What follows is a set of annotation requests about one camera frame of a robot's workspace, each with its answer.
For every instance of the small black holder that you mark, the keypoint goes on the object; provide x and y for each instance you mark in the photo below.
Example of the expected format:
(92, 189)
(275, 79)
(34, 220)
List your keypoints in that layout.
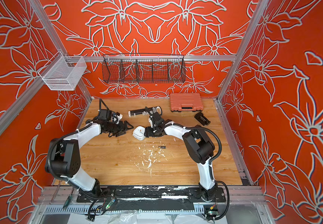
(202, 119)

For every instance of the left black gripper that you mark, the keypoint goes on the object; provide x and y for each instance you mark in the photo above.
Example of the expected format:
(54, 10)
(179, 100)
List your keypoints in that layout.
(121, 129)

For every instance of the white wire mesh basket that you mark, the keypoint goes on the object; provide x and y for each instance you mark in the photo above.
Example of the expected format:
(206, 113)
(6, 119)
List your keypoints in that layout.
(63, 73)

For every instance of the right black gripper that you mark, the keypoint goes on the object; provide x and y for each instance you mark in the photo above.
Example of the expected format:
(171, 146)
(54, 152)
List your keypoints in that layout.
(150, 131)

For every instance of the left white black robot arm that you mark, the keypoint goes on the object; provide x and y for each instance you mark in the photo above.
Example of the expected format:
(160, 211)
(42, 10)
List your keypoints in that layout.
(63, 160)

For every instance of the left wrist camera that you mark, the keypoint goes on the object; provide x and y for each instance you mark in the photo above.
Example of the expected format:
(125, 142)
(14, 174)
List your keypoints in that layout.
(105, 114)

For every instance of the black wire wall basket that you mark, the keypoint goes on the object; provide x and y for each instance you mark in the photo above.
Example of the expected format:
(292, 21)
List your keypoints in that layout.
(145, 69)

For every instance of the red plastic tool case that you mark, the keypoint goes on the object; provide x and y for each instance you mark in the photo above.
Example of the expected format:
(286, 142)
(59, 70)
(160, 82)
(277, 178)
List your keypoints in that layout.
(185, 102)

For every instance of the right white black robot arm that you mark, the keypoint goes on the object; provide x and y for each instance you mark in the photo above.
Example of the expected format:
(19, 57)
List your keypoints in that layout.
(203, 147)

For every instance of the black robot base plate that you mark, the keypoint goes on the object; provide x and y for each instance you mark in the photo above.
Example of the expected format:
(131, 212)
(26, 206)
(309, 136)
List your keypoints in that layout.
(151, 192)

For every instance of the green handled screwdriver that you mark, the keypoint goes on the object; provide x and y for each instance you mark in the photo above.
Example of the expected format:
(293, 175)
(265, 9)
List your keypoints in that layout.
(68, 200)

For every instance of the black white hand tool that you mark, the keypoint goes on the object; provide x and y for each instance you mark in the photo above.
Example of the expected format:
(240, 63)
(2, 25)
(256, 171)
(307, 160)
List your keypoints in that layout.
(144, 111)

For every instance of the white alarm device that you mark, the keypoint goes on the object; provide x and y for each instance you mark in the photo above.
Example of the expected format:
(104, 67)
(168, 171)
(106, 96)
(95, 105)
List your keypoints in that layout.
(139, 133)

